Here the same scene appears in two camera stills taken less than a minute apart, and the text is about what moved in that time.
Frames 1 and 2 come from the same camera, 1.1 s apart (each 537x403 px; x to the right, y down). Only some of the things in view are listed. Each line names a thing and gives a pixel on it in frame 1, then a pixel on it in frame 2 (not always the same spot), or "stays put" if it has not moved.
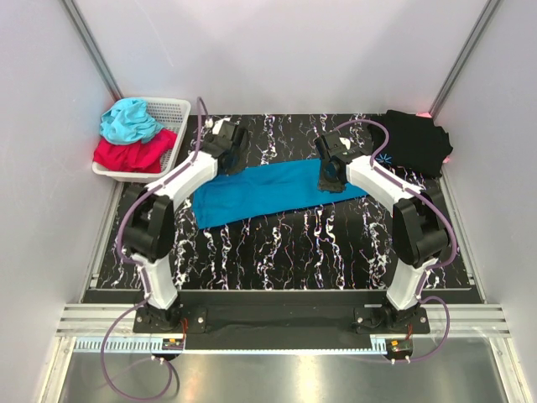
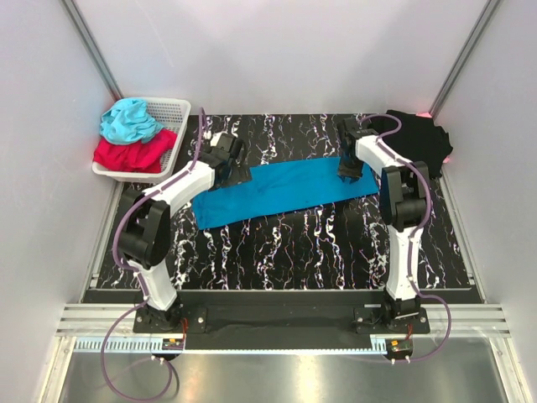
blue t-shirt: x=262 y=190 stays put
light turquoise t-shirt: x=127 y=121 stays put
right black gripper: x=324 y=185 to x=353 y=175
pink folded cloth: x=427 y=114 stays put
